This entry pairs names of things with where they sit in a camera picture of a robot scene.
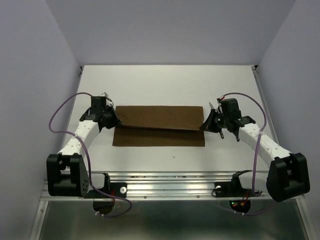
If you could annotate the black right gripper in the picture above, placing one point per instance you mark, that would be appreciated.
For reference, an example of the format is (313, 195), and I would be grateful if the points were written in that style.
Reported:
(208, 125)

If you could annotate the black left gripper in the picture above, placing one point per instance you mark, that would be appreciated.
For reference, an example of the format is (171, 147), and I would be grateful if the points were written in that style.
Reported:
(115, 121)

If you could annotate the brown cloth napkin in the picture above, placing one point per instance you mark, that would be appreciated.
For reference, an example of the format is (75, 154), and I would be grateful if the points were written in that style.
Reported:
(159, 126)

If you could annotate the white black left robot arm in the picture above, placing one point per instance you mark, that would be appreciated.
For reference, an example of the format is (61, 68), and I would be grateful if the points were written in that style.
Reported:
(69, 171)

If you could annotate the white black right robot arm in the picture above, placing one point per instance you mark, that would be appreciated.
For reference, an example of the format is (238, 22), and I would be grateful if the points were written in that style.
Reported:
(287, 175)

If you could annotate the silver fork dark handle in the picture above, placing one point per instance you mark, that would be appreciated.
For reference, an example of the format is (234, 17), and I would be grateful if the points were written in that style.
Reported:
(237, 137)

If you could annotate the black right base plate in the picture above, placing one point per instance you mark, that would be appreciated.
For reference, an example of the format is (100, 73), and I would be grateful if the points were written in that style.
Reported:
(226, 189)

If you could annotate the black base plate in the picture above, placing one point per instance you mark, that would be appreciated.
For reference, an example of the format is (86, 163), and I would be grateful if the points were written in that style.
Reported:
(118, 189)
(226, 189)

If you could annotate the aluminium rail frame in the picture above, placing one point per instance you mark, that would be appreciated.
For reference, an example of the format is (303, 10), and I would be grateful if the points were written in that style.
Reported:
(170, 188)

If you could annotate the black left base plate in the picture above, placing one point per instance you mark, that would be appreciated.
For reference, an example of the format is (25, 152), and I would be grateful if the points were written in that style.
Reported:
(118, 189)

